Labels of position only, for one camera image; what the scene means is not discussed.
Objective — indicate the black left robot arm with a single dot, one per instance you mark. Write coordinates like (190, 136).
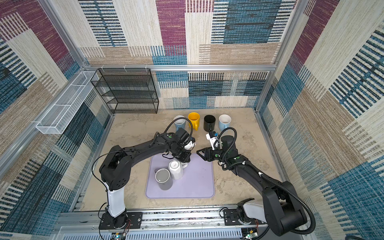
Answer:
(116, 169)

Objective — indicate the light blue mug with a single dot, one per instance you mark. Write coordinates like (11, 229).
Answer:
(224, 122)

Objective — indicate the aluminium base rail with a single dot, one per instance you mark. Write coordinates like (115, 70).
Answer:
(181, 223)

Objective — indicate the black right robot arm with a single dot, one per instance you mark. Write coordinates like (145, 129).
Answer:
(282, 210)

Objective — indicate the black wire mesh shelf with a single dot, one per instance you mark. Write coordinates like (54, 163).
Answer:
(127, 91)

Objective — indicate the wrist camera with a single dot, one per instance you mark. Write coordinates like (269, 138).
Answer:
(190, 145)
(213, 138)

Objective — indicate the white pink mug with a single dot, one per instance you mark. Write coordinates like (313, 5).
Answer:
(176, 169)

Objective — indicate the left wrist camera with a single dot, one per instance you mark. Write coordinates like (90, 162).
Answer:
(190, 145)

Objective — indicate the teal dotted floral mug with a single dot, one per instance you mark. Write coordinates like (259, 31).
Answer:
(179, 124)

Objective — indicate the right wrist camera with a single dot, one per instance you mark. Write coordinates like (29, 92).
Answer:
(213, 138)

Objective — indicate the black mug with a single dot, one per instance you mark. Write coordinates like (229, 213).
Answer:
(209, 123)

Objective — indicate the yellow mug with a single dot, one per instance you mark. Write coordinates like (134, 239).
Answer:
(195, 120)

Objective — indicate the white wire mesh basket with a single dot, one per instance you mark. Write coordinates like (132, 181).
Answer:
(59, 116)

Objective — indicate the lavender tray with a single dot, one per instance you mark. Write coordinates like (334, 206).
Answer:
(196, 183)

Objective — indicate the grey mug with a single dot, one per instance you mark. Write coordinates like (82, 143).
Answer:
(164, 179)

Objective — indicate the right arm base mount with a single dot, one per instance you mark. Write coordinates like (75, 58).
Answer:
(249, 216)

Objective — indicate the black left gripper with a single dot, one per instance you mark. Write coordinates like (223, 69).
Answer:
(187, 159)

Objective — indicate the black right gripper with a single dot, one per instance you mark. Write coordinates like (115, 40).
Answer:
(210, 153)

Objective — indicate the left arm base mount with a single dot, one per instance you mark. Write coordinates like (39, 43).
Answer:
(126, 220)

